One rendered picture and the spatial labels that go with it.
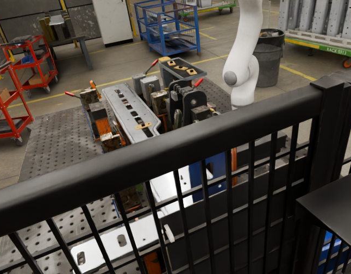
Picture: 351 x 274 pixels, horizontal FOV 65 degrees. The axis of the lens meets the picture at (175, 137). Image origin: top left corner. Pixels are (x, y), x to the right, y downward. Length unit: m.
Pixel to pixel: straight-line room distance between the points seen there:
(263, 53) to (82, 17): 5.94
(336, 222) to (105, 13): 7.82
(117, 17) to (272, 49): 4.97
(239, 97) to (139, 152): 1.26
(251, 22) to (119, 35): 6.92
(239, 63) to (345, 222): 1.09
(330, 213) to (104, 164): 0.23
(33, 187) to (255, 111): 0.18
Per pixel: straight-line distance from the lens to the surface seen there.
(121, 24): 8.05
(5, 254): 1.49
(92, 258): 0.87
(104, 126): 1.67
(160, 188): 0.99
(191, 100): 1.21
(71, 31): 6.20
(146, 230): 0.88
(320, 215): 0.32
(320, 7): 5.65
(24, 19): 8.89
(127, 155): 0.20
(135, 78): 1.90
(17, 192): 0.21
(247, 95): 1.45
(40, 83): 5.39
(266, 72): 4.14
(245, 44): 1.34
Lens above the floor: 1.66
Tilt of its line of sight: 32 degrees down
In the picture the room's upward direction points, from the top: 9 degrees counter-clockwise
